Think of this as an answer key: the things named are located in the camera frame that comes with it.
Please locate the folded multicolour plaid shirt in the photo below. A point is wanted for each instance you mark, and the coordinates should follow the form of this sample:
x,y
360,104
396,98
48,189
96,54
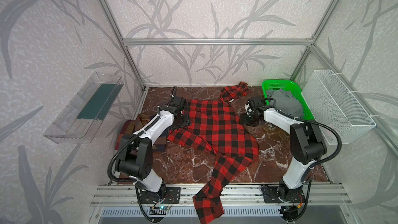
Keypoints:
x,y
132,126

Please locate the aluminium frame crossbar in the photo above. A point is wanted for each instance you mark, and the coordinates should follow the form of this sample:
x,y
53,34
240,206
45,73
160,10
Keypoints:
x,y
217,42

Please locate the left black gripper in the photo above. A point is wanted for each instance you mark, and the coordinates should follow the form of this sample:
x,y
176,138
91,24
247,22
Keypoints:
x,y
182,121

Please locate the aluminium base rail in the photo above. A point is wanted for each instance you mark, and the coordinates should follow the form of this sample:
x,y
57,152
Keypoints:
x,y
247,194

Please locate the clear plastic wall tray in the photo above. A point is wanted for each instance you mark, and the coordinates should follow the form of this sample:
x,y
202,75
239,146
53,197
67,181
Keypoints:
x,y
79,122

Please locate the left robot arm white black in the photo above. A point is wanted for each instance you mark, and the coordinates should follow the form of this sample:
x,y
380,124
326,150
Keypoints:
x,y
134,159

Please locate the black mounting plate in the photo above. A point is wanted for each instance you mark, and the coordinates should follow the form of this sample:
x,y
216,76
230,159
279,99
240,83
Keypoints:
x,y
282,195
166,194

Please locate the red black plaid shirt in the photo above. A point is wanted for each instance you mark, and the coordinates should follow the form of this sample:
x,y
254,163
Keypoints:
x,y
216,128

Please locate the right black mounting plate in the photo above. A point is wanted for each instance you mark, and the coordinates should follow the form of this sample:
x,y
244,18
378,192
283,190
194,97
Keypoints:
x,y
282,195

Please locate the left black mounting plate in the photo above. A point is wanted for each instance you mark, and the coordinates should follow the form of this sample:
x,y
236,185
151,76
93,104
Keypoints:
x,y
166,194

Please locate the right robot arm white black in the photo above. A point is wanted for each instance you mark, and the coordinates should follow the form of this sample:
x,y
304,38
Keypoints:
x,y
306,144

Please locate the green plastic basket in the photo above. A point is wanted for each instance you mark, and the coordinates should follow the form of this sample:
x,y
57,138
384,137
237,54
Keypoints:
x,y
295,90

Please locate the grey shirt in basket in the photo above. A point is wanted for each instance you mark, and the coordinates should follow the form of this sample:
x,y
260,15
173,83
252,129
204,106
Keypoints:
x,y
286,102

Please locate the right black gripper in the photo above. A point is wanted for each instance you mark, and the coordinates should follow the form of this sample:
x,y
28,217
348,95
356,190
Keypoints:
x,y
249,120

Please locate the white wire mesh basket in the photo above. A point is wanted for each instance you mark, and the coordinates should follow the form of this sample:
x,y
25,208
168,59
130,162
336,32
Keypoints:
x,y
334,105

